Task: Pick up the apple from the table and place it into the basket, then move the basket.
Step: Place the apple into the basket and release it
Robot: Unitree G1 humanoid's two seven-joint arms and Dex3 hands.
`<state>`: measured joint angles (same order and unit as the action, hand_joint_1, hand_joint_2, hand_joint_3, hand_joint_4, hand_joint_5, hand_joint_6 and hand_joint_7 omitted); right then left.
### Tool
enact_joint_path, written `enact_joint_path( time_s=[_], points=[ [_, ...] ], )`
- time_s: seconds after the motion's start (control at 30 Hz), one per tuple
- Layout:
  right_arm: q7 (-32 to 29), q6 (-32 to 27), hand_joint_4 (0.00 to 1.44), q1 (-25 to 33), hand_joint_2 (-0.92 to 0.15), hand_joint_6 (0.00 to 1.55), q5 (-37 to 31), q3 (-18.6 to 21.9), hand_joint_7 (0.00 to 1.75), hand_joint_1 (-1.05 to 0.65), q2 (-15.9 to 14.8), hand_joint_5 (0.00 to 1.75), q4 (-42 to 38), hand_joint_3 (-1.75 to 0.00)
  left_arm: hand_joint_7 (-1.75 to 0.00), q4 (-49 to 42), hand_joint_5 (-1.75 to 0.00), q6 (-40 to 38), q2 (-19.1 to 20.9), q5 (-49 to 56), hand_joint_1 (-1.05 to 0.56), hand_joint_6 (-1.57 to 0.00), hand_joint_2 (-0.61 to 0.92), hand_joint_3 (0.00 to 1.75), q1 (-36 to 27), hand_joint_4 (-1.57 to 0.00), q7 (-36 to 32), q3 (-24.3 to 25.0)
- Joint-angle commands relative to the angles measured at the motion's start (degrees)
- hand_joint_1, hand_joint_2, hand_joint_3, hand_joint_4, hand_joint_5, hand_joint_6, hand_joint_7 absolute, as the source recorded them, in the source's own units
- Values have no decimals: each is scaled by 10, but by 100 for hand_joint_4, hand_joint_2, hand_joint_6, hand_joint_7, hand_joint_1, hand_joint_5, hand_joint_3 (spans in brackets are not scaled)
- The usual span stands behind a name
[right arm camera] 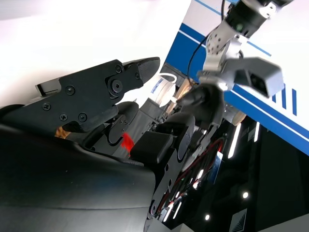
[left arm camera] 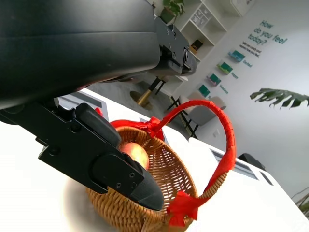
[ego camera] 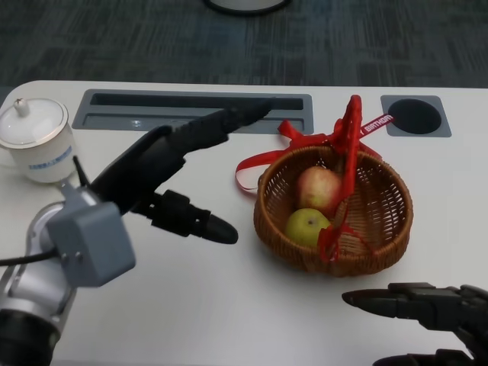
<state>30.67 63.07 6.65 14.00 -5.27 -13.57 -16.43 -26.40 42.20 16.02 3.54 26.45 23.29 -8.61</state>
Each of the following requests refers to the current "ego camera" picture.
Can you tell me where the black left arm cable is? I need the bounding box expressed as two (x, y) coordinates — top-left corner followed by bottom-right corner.
(0, 155), (92, 267)

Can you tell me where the white ceramic mug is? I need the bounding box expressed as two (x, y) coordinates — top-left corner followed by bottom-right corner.
(0, 125), (75, 184)

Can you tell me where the grey table cable tray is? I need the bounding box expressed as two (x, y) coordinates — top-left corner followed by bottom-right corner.
(72, 89), (313, 134)

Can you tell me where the red apple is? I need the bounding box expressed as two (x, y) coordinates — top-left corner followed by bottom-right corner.
(295, 165), (343, 219)

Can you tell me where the white round black-rimmed base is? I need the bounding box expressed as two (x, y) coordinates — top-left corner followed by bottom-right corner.
(201, 0), (293, 17)

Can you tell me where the grey round table grommet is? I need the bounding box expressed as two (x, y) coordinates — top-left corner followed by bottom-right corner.
(380, 95), (452, 138)

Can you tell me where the brown wicker basket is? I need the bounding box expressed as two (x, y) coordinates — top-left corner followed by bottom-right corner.
(253, 144), (415, 278)

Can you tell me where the green apple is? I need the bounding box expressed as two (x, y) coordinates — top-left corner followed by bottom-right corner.
(284, 207), (332, 249)

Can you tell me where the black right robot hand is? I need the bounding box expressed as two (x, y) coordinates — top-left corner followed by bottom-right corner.
(342, 281), (488, 366)

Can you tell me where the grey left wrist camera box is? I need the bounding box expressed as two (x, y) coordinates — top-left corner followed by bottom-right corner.
(45, 178), (137, 287)

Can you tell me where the white mug lid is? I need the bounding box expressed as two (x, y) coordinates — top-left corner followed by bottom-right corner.
(0, 98), (69, 148)

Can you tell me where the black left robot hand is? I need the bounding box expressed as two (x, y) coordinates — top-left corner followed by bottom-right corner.
(89, 97), (275, 245)

